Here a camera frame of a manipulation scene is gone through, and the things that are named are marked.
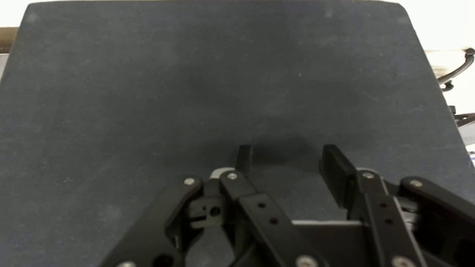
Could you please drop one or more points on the brown wooden bar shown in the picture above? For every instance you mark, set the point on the brown wooden bar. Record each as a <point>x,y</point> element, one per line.
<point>7,38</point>

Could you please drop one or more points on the dark grey mat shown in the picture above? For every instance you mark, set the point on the dark grey mat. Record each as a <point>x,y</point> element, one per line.
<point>198,89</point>

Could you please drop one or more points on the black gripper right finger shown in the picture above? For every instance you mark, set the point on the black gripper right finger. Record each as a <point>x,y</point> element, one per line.
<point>381,216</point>

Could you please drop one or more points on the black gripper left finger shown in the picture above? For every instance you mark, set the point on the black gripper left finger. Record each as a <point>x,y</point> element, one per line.
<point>257,212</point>

